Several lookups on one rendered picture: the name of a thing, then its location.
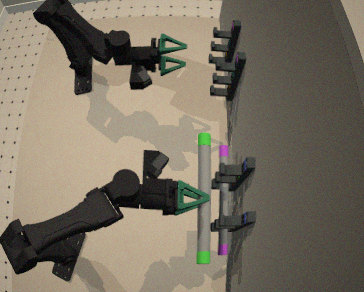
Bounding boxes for beige wall panel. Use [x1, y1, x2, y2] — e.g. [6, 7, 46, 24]
[219, 0, 364, 292]

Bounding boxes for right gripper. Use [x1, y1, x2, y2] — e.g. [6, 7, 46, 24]
[140, 178, 210, 216]

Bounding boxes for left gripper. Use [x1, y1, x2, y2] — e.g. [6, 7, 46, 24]
[132, 34, 187, 76]

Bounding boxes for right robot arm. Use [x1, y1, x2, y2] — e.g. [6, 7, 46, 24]
[0, 150, 169, 281]

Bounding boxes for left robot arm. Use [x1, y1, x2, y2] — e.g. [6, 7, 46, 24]
[33, 0, 152, 95]

